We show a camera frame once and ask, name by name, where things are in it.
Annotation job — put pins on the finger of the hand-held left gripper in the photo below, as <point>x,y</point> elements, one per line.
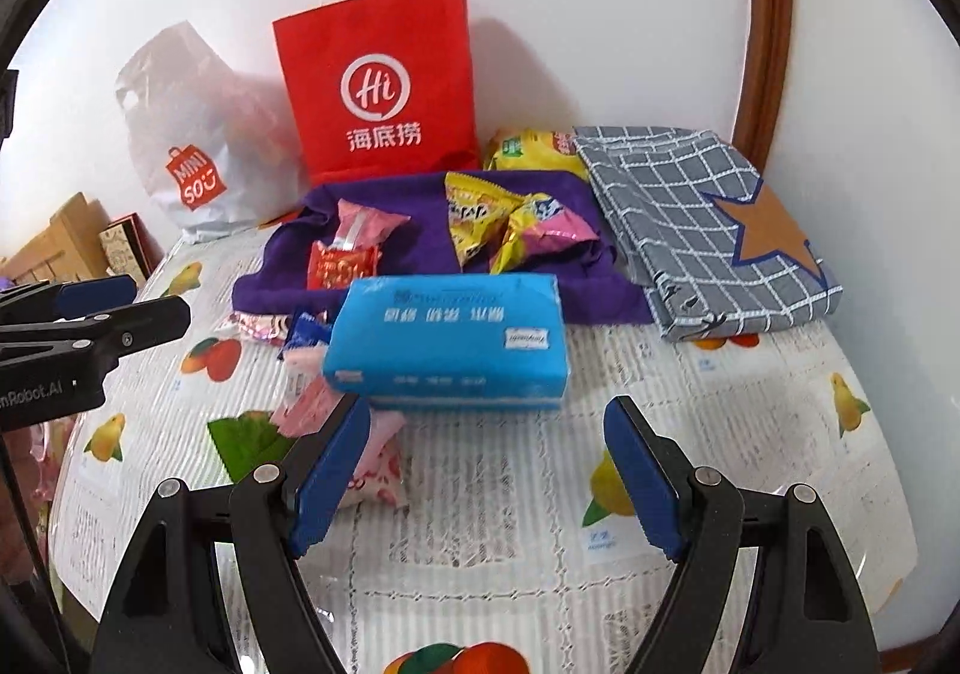
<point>97,295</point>
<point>142,325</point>

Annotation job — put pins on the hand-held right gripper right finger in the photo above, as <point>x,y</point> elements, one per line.
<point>645,479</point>

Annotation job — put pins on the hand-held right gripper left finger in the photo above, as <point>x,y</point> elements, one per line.
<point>330,479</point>

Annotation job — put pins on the pale pink floral snack packet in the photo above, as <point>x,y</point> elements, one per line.
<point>379,464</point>

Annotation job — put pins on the green triangular snack packet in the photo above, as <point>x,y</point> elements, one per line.
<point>247,441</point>

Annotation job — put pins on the pink white snack packet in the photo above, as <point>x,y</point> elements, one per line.
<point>300,374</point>

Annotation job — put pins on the dark blue snack packet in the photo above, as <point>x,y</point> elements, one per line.
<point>307,333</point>

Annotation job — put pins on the red snack packet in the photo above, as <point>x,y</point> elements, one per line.
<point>341,269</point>

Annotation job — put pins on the pink packet with clear stripe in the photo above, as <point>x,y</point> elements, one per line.
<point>367,224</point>

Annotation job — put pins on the yellow pink snack packet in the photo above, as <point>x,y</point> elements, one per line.
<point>540,224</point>

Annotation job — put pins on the yellow chips packet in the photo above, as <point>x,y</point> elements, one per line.
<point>472,216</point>

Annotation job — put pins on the patterned box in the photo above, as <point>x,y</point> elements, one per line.
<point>124,246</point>

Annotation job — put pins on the pink candy packet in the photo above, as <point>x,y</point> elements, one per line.
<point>259,327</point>

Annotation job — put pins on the fruit print tablecloth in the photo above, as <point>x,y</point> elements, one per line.
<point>487,494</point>

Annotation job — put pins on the blue tissue pack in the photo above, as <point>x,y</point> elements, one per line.
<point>450,344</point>

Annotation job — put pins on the white plastic bag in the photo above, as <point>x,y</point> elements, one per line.
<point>187,119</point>

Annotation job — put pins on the grey checked cloth with star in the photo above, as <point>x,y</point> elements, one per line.
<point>660,231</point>

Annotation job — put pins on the purple towel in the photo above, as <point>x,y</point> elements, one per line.
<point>420,235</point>

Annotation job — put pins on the large yellow snack bag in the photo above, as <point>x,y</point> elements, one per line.
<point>525,152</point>

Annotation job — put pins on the red paper bag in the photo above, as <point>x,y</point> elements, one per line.
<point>375,44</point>

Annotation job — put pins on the brown wooden door frame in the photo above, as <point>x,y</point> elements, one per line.
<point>765,6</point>

